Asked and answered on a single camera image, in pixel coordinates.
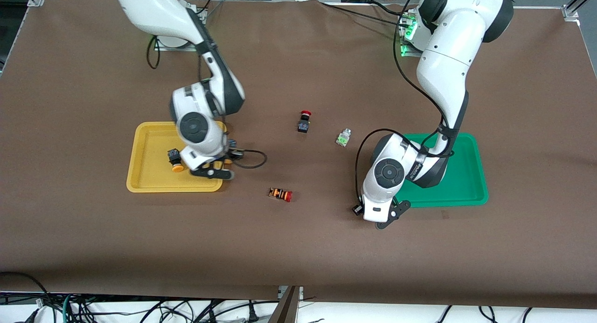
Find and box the yellow cap push button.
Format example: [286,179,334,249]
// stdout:
[167,148,185,173]

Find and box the yellow plastic tray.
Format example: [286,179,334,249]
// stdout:
[126,121,228,193]

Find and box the brown table cover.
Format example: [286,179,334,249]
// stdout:
[0,0,597,309]

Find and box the green plastic tray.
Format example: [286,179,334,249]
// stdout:
[396,133,489,208]

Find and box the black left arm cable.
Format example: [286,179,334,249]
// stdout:
[352,0,455,216]

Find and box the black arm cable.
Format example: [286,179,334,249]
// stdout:
[352,0,455,216]
[147,34,268,170]

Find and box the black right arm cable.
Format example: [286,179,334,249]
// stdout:
[147,34,268,170]

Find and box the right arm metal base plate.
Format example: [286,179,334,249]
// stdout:
[154,6,208,52]

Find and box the table leg with bracket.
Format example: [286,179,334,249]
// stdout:
[268,286,305,323]

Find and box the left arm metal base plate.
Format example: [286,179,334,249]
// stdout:
[399,11,426,58]

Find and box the thin black table cable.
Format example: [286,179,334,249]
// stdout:
[319,0,405,26]

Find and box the teal floor cable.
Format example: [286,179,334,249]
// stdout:
[61,294,75,323]

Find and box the black looping floor cable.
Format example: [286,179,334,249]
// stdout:
[0,271,52,314]

